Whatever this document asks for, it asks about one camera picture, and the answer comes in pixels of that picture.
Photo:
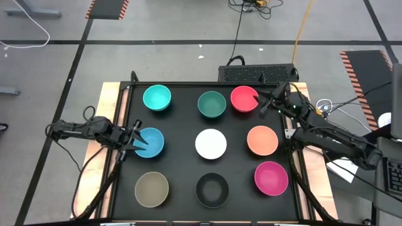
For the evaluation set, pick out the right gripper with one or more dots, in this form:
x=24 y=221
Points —
x=281 y=95

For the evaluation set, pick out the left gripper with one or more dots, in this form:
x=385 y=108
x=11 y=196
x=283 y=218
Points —
x=121 y=136

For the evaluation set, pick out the blue bowl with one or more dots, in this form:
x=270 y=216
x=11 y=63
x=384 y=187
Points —
x=154 y=142

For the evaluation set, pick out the orange bowl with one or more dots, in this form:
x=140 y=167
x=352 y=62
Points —
x=262 y=140

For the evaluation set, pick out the tan bowl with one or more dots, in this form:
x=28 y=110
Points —
x=151 y=189

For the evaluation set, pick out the turquoise bowl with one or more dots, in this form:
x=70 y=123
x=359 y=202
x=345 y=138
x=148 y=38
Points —
x=157 y=97

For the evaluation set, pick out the dark green bowl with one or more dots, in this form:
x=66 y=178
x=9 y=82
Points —
x=212 y=104

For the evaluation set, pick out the white bowl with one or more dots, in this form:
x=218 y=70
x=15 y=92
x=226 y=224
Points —
x=210 y=143

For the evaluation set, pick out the magenta bowl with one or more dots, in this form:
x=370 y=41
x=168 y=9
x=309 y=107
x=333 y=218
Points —
x=271 y=178

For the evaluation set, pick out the black bowl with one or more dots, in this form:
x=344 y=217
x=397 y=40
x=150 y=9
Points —
x=212 y=201

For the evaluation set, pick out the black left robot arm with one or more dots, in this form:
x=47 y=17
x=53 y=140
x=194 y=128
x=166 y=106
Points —
x=78 y=130

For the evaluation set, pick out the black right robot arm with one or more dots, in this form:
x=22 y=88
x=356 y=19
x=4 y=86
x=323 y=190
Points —
x=329 y=138

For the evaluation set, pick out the black computer case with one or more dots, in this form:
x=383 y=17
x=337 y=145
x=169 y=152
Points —
x=251 y=73

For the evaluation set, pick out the yellow plug connector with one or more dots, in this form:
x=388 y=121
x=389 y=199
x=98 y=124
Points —
x=319 y=112

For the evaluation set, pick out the light wooden board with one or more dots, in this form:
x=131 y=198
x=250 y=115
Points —
x=322 y=188
x=106 y=94

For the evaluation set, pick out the white paper sheet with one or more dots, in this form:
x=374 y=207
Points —
x=344 y=171

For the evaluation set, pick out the black hazard-striped floor mat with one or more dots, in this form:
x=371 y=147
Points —
x=106 y=9
x=367 y=72

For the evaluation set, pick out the black desk beam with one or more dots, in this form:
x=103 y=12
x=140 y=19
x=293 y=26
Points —
x=381 y=131

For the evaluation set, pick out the white round cup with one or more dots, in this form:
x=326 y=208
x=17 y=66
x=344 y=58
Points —
x=384 y=119

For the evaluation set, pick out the grey monitor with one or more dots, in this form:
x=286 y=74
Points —
x=397 y=100

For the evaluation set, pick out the small black floor object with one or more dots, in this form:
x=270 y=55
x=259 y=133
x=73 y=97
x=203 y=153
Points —
x=3 y=127

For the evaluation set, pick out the grey metal foot bar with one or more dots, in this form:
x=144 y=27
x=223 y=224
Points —
x=9 y=91

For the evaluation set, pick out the black keyboard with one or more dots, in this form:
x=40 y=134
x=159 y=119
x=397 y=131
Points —
x=394 y=175

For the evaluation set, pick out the grey desk top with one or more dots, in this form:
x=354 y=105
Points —
x=386 y=204

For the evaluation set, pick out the grey desk foot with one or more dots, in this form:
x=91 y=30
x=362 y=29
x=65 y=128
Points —
x=34 y=13

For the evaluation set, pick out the white metal bracket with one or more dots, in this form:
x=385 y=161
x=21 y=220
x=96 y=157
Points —
x=288 y=133

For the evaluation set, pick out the black table frame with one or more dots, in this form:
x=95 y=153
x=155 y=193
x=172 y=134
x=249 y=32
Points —
x=147 y=83

